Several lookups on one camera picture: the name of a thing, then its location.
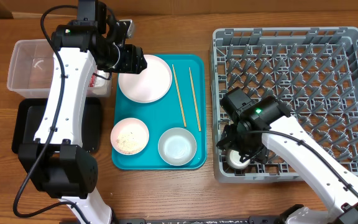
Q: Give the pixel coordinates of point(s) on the left wooden chopstick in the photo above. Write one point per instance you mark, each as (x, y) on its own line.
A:
(179, 96)

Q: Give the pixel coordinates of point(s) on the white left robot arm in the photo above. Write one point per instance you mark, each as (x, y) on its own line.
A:
(55, 161)

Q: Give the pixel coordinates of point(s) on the white paper cup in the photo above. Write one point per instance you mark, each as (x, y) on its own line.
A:
(233, 160)

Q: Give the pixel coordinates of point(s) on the black plastic tray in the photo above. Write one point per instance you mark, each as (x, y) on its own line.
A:
(30, 113)

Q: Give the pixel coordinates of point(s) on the grey bowl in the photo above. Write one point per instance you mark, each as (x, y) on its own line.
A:
(177, 146)

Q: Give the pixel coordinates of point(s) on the large pink plate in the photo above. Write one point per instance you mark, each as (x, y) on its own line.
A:
(150, 85)

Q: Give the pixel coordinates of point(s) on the clear plastic bin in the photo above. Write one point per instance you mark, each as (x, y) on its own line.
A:
(31, 71)

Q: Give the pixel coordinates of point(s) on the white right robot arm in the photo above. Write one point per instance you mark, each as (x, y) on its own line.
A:
(269, 124)

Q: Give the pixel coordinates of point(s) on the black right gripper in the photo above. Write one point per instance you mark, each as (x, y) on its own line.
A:
(229, 141)

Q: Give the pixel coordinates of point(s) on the right wooden chopstick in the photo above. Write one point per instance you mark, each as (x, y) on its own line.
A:
(195, 100)

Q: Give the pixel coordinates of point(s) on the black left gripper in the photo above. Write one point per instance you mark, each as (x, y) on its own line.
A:
(131, 63)

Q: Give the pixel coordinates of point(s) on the wooden chopstick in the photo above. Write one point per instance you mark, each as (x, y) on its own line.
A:
(195, 100)
(179, 96)

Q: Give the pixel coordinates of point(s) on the red snack wrapper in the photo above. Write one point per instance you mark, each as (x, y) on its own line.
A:
(92, 82)

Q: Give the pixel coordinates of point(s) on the small pink bowl with crumbs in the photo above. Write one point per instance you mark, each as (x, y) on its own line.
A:
(129, 136)

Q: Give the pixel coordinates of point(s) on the black rail at table edge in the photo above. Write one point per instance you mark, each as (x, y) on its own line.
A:
(197, 221)

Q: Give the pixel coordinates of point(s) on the grey dishwasher rack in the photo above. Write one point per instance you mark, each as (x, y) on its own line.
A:
(313, 70)

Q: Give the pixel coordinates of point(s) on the teal serving tray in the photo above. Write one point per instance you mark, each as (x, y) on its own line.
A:
(165, 114)

